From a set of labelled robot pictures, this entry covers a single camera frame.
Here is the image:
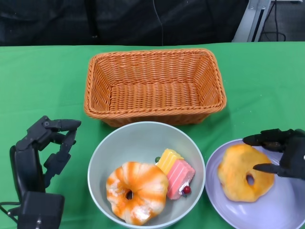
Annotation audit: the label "black backdrop curtain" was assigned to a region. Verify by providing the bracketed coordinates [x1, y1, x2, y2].
[0, 0, 250, 46]

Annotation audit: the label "orange white striped ring bread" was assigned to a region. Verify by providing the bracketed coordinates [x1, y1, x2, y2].
[106, 161, 169, 226]

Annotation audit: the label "thin black hanging cable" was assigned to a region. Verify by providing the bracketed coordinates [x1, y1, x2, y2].
[152, 0, 165, 46]

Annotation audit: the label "orange wicker basket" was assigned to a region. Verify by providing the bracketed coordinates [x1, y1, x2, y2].
[83, 48, 227, 128]

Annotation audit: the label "plain golden ring bread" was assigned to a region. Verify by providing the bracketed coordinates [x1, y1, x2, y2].
[217, 144, 276, 203]

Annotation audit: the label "black floor cables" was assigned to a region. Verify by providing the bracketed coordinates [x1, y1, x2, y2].
[259, 0, 286, 42]

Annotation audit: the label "white round plate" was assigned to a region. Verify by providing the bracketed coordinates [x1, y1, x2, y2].
[205, 138, 305, 229]

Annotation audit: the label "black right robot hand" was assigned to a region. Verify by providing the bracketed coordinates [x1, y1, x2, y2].
[243, 128, 305, 178]

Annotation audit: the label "grey green bowl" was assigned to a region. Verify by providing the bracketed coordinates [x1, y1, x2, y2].
[87, 121, 206, 229]

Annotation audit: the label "yellow pink layered cake slice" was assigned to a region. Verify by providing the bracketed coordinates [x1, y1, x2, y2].
[155, 147, 196, 200]

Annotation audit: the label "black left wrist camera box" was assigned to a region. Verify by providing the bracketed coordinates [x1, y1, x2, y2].
[17, 190, 65, 229]

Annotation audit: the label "aluminium frame stand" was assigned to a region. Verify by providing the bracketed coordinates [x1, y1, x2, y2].
[232, 0, 272, 42]

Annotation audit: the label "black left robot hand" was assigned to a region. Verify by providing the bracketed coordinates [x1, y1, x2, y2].
[9, 115, 81, 194]

